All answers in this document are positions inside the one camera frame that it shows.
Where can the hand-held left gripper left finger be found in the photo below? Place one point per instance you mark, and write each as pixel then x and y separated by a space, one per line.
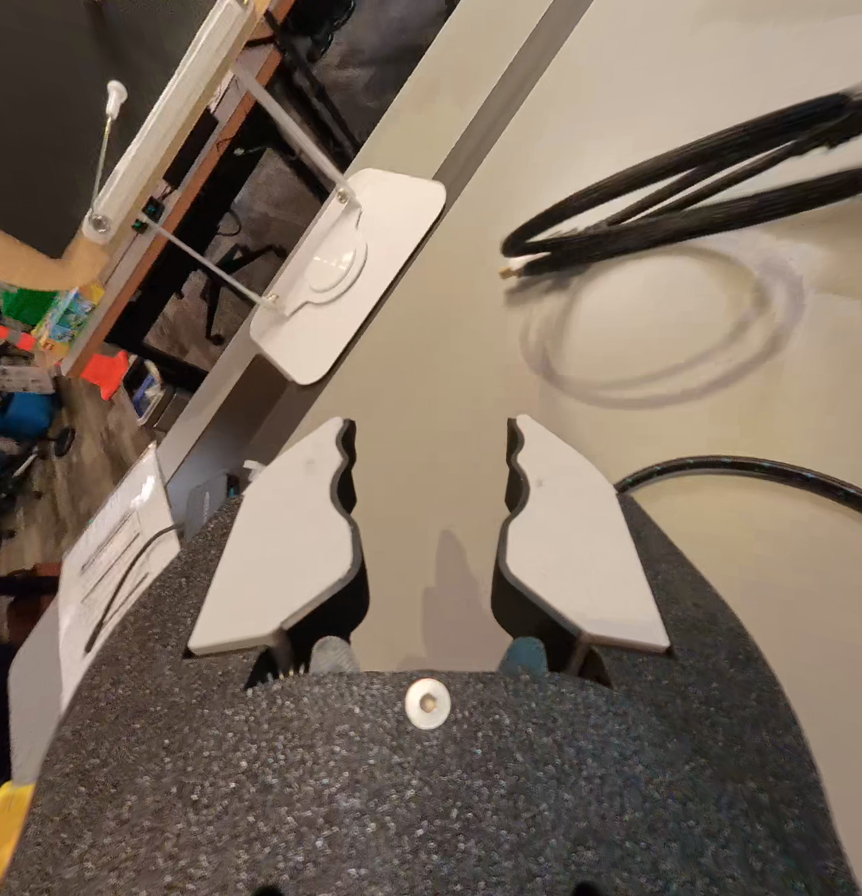
pixel 277 553

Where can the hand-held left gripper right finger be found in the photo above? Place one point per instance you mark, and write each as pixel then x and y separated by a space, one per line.
pixel 578 553

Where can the yellow plastic bin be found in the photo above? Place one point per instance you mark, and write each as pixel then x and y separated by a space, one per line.
pixel 1 833

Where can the printed paper sheet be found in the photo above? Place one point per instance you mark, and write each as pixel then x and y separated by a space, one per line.
pixel 109 553

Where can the white stand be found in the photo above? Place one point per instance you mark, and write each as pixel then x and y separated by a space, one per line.
pixel 361 273

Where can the colourful toy box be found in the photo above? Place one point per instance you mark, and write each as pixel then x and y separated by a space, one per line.
pixel 64 318

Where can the wooden back desk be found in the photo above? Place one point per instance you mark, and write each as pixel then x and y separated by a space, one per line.
pixel 172 196

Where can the black speaker bar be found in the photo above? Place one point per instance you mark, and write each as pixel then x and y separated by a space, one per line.
pixel 189 154

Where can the black wood-framed panel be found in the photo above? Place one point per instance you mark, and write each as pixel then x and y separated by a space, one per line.
pixel 53 105

